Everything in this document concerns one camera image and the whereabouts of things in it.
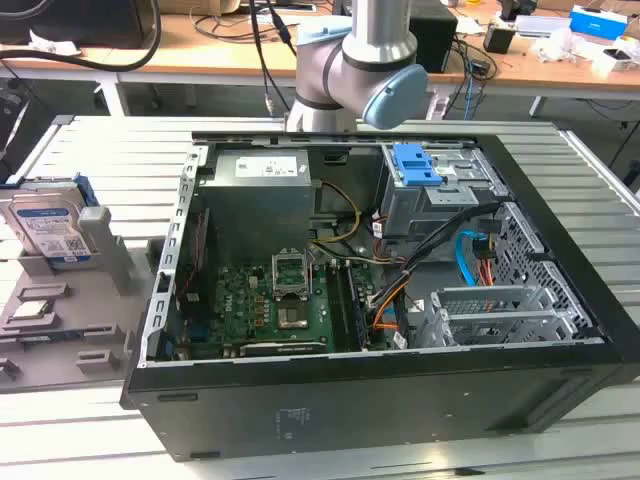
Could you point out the green motherboard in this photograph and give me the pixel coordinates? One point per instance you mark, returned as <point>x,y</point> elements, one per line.
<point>250,305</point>

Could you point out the black PC case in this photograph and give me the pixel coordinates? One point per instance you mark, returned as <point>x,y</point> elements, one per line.
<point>350,410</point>

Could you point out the CPU chip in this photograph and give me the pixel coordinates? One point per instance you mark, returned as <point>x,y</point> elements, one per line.
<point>32,310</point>

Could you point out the grey parts rack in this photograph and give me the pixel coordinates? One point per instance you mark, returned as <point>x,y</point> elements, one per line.
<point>75,305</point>

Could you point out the black speaker box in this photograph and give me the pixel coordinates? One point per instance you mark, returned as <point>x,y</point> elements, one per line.
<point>434,37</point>

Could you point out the perforated metal drive cage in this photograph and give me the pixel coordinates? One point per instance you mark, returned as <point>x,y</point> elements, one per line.
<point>490,315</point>

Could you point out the hard disk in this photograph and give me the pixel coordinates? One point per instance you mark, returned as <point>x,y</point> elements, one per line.
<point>45,225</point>

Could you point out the black computer tower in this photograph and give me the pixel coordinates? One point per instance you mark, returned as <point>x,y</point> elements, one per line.
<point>75,20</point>

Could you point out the blue cardboard box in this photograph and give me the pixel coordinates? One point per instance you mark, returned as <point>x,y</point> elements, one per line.
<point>597,20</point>

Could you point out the black graphics card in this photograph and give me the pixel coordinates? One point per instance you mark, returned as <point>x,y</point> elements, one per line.
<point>282,348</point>

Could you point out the grey power supply unit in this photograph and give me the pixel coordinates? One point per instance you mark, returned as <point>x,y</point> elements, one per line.
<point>260,200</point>

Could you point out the chipset heatsink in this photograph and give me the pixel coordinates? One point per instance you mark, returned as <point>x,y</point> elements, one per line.
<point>294,317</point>

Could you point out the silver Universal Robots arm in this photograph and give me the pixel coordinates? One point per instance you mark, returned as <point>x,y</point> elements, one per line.
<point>380,45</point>

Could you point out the CPU socket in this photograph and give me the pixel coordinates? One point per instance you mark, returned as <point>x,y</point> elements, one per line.
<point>291,274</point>

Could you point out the wooden desk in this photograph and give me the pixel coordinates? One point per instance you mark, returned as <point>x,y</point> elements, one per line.
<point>225,55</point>

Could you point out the metal disk bay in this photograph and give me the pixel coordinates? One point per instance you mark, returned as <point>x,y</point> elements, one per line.
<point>415,210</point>

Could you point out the blue plastic bay latch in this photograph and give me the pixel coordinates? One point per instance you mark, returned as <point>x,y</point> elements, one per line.
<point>412,165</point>

